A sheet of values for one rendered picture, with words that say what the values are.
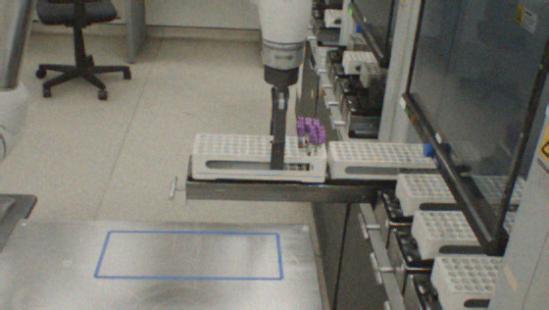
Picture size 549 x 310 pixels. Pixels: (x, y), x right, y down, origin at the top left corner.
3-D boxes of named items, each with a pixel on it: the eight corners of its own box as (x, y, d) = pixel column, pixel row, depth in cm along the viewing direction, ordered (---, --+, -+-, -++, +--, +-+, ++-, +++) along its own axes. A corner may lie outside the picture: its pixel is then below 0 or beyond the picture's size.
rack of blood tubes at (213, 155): (321, 160, 143) (323, 137, 141) (324, 181, 135) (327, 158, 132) (196, 156, 142) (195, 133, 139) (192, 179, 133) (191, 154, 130)
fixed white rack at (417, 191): (515, 198, 144) (521, 177, 141) (532, 223, 135) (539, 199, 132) (393, 195, 142) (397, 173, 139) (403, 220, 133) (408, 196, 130)
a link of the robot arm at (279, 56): (262, 43, 119) (260, 72, 122) (307, 45, 120) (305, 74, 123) (261, 29, 127) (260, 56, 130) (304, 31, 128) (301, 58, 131)
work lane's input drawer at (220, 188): (445, 184, 162) (451, 155, 157) (461, 213, 149) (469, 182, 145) (173, 178, 157) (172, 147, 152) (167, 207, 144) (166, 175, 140)
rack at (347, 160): (438, 166, 156) (443, 144, 153) (450, 185, 148) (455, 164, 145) (325, 162, 154) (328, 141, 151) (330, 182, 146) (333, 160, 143)
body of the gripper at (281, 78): (264, 56, 130) (262, 95, 134) (264, 70, 122) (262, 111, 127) (298, 57, 130) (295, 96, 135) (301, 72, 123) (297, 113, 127)
